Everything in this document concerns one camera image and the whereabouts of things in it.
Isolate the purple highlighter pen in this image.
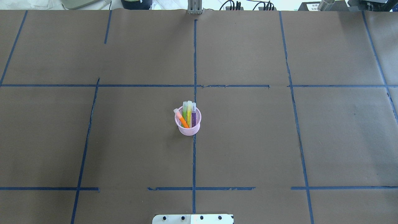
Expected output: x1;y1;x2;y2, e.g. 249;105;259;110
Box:
191;102;197;127

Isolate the yellow highlighter pen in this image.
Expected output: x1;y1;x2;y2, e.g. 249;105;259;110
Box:
186;100;193;128

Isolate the orange highlighter pen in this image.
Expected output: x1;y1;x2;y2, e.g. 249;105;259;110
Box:
174;108;189;128

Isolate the green highlighter pen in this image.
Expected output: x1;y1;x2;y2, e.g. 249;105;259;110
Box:
181;101;188;121

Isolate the pink mesh pen holder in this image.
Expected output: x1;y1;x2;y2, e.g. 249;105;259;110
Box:
174;108;201;136

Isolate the steel cup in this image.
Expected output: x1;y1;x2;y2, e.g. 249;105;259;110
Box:
317;0;335;11

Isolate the grey aluminium frame post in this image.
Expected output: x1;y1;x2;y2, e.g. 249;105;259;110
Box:
187;0;203;15

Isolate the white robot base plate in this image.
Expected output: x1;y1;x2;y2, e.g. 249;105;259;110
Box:
152;214;234;224

